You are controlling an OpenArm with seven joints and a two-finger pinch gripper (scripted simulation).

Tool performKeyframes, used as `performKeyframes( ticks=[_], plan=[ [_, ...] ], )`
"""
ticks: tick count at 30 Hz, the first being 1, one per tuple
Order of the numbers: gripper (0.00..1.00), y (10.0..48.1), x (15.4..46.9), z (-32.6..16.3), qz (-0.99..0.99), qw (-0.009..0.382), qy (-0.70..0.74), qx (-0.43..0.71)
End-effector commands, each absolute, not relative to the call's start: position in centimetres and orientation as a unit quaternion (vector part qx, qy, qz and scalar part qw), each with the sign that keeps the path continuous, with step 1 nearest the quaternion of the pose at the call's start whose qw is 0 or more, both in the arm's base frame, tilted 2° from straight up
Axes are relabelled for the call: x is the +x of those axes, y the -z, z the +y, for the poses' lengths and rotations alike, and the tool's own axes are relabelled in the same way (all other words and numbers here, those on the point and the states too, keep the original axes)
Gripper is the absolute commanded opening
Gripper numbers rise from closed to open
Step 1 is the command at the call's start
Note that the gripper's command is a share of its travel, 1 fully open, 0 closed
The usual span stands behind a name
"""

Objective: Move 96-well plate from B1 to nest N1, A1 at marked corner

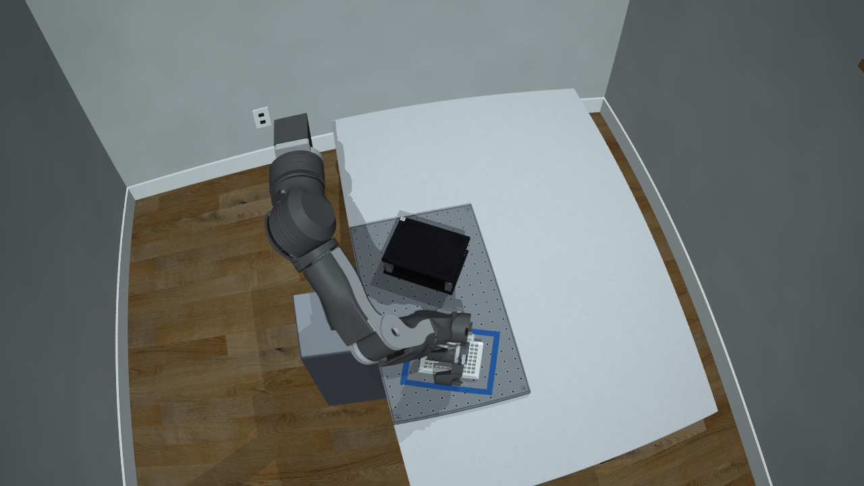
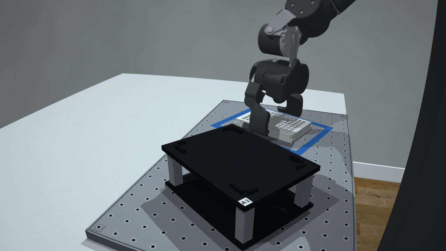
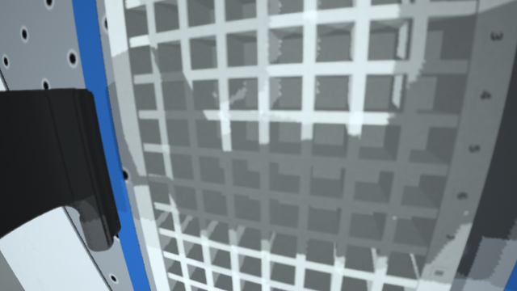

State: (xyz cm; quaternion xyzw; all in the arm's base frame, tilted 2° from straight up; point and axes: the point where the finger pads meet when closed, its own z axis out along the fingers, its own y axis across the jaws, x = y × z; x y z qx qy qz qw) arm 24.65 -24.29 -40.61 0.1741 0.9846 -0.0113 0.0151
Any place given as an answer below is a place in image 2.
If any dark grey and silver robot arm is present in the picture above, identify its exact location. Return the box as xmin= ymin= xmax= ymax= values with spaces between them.
xmin=258 ymin=0 xmax=356 ymax=58

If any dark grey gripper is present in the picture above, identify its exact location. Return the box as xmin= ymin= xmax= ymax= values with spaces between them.
xmin=242 ymin=32 xmax=309 ymax=137

